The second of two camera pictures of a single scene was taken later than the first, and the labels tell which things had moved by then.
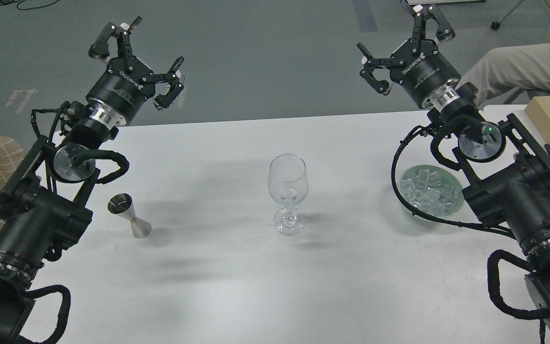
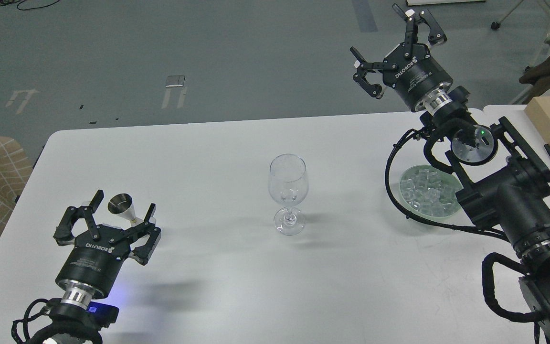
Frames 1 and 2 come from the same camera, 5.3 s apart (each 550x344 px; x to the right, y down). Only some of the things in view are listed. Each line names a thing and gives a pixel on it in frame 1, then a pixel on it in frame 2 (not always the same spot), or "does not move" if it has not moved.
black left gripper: x=121 y=92 → x=91 y=267
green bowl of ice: x=431 y=190 does not move
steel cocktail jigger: x=121 y=204 does not move
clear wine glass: x=288 y=185 does not move
